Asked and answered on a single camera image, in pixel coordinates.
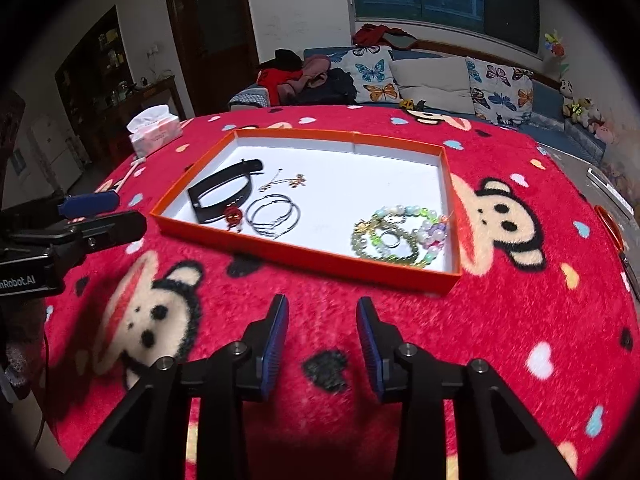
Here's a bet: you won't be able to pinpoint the wooden side table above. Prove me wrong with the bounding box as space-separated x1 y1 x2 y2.
112 76 186 126

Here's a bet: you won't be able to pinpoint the pale green bead bracelet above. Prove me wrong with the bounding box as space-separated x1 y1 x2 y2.
351 217 433 267

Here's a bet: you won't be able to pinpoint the orange handled scissors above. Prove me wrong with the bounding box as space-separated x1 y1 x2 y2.
594 205 640 302

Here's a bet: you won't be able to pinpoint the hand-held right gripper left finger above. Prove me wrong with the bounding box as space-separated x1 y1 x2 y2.
65 294 290 480

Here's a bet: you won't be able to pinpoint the black cable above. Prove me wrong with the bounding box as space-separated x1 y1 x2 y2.
30 327 52 453

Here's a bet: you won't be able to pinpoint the dark shelf cabinet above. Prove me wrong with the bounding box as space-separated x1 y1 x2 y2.
55 5 136 161

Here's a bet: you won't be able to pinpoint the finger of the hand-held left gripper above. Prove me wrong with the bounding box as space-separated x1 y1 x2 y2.
57 191 121 221
65 210 148 257

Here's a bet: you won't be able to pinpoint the dark wooden door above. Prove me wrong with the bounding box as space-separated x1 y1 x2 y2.
162 0 261 116

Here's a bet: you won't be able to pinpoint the thin silver bangles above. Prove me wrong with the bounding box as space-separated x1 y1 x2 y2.
246 194 296 234

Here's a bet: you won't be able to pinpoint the butterfly print pillow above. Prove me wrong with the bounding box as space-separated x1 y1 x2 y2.
466 57 535 126
345 46 403 106

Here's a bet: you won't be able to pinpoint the pastel pearl bead bracelet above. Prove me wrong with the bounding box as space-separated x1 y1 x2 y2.
417 217 449 257

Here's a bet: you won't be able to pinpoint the white fridge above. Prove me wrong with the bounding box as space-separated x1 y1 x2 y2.
30 115 83 193

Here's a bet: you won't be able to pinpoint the black garment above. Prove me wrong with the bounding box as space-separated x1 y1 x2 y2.
274 48 303 70

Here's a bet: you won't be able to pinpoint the silver hoop earring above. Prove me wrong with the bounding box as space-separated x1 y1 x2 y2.
252 200 302 240

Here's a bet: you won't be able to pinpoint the orange cardboard box tray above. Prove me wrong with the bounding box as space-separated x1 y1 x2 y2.
149 128 463 295

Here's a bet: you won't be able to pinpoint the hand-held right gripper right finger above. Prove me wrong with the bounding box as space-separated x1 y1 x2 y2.
356 297 576 480

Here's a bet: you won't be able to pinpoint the dark red garment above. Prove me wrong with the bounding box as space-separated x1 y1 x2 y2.
352 23 417 48

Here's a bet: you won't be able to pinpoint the bright red garment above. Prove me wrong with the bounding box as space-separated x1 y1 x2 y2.
256 67 303 92

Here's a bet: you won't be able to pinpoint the plain grey pillow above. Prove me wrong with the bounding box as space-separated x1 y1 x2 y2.
390 56 476 115

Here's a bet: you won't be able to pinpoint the colourful flower wall decoration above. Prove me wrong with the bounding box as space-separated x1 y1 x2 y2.
544 30 571 77

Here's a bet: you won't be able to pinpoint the black smart band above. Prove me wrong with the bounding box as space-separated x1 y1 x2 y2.
187 159 264 224

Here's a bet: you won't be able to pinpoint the gold chain necklace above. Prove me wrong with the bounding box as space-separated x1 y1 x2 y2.
257 169 308 193

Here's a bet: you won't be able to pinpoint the pink garment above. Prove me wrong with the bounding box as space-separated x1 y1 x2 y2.
277 56 332 102

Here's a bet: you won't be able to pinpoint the multicoloured bead bracelet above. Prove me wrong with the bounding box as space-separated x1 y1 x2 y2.
370 204 448 268

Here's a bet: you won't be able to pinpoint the red knot charm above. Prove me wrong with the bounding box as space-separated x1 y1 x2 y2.
222 205 246 233

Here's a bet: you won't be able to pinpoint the pile of plush toys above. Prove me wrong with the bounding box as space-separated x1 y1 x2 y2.
559 79 617 146

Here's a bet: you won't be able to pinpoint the red cartoon monkey blanket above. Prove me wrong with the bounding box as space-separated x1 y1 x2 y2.
42 105 640 480

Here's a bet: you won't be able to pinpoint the pink tissue pack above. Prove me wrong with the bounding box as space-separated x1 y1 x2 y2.
126 104 183 158

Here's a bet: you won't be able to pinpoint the white flat strip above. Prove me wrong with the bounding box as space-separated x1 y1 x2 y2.
587 167 636 221

